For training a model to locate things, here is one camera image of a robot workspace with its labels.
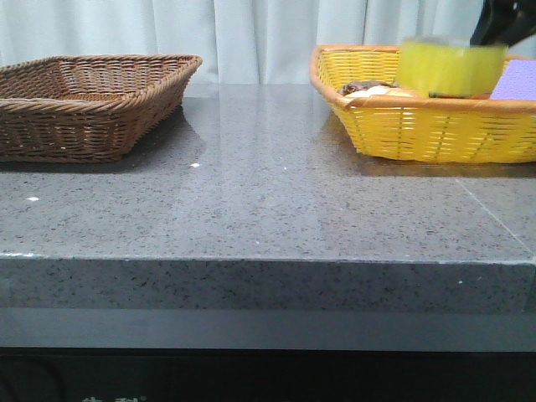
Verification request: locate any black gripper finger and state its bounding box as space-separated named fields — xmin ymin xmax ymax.
xmin=470 ymin=0 xmax=535 ymax=46

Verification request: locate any yellow packing tape roll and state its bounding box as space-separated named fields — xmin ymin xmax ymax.
xmin=394 ymin=36 xmax=508 ymax=98

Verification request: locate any purple foam block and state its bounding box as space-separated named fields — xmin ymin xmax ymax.
xmin=490 ymin=59 xmax=536 ymax=101

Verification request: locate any yellow woven basket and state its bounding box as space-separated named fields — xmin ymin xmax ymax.
xmin=310 ymin=44 xmax=535 ymax=163

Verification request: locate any bread roll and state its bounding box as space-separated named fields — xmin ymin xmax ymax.
xmin=346 ymin=85 xmax=419 ymax=98

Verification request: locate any white curtain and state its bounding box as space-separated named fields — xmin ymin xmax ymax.
xmin=1 ymin=1 xmax=482 ymax=84

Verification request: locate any brown wicker basket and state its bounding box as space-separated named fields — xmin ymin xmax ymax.
xmin=1 ymin=54 xmax=203 ymax=162

